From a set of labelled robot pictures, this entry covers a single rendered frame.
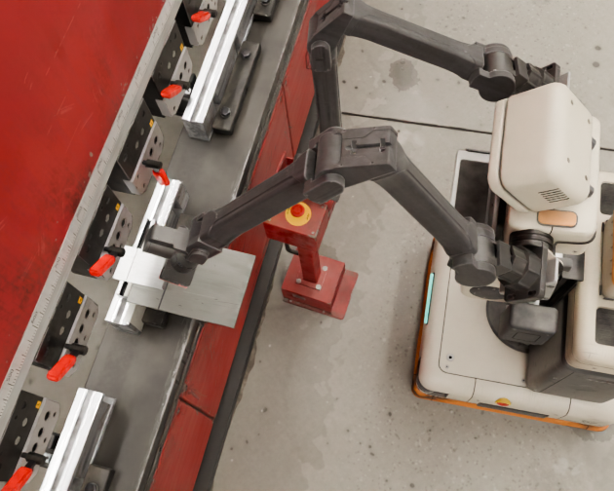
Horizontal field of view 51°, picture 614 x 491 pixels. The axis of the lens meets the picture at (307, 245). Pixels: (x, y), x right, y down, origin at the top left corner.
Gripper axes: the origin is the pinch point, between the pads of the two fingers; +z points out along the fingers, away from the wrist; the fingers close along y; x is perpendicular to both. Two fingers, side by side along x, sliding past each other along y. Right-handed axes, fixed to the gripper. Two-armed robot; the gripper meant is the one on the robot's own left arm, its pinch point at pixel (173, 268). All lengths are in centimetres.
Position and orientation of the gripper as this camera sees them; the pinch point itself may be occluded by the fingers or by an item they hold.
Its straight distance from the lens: 154.1
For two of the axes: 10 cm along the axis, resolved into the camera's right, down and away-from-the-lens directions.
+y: -2.5, 9.0, -3.5
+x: 8.8, 3.6, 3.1
